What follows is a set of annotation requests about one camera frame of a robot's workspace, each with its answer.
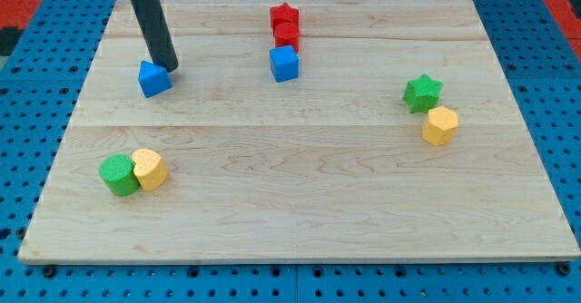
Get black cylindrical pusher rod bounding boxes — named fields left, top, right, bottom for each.
left=131, top=0, right=179, bottom=73

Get blue triangle block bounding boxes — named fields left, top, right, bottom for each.
left=138, top=61, right=172, bottom=98

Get blue cube block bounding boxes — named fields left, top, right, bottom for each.
left=269, top=45, right=300, bottom=83

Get red star block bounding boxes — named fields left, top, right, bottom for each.
left=269, top=3, right=300, bottom=30

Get red cylinder block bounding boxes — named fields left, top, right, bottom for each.
left=273, top=22, right=300, bottom=53

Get yellow heart block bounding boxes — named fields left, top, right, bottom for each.
left=131, top=149, right=168, bottom=191

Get green cylinder block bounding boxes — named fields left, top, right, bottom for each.
left=99, top=154, right=140, bottom=197

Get wooden board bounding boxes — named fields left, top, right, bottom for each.
left=18, top=0, right=580, bottom=265

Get green star block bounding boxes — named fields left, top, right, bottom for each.
left=402, top=73, right=443, bottom=113

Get yellow hexagon block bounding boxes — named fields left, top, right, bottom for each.
left=421, top=106, right=458, bottom=146

